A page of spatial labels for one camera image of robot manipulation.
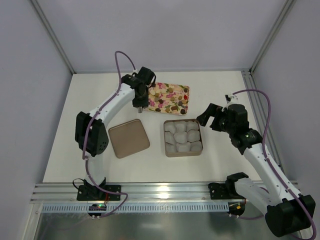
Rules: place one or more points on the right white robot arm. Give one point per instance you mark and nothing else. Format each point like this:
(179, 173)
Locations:
(283, 206)

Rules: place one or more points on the tan square tin lid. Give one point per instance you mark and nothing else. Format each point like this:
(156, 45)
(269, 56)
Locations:
(128, 138)

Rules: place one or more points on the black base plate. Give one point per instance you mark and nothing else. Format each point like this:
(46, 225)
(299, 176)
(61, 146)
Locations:
(223, 191)
(89, 192)

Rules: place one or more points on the aluminium rail frame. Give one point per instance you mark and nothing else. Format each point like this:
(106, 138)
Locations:
(137, 192)

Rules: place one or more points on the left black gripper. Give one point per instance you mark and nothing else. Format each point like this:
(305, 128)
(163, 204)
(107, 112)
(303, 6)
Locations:
(140, 102)

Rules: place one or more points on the floral pattern tray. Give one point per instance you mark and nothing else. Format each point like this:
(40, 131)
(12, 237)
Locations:
(168, 98)

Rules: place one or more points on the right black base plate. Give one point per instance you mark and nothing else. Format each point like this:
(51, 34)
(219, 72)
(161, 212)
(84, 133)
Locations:
(223, 191)

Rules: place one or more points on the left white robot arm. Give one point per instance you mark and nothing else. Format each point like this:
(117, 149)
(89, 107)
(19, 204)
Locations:
(91, 131)

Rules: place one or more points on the tan square tin box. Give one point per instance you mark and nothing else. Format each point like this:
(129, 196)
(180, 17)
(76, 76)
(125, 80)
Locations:
(182, 138)

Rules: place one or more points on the slotted grey cable duct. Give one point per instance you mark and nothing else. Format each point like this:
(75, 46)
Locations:
(136, 207)

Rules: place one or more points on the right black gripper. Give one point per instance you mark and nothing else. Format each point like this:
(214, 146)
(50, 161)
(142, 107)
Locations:
(216, 119)

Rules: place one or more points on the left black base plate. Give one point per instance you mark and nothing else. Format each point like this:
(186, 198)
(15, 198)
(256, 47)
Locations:
(89, 192)

